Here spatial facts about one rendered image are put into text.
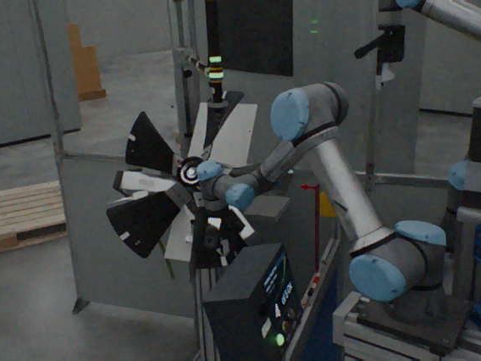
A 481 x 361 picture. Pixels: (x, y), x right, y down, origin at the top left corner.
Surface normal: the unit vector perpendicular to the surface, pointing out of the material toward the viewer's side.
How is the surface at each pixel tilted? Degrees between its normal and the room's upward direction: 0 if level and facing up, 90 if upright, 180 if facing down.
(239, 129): 50
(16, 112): 90
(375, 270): 96
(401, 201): 90
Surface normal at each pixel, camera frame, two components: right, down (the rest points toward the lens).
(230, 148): -0.29, -0.35
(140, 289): -0.34, 0.33
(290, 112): -0.77, 0.14
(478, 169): -0.55, 0.30
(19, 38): 0.70, 0.22
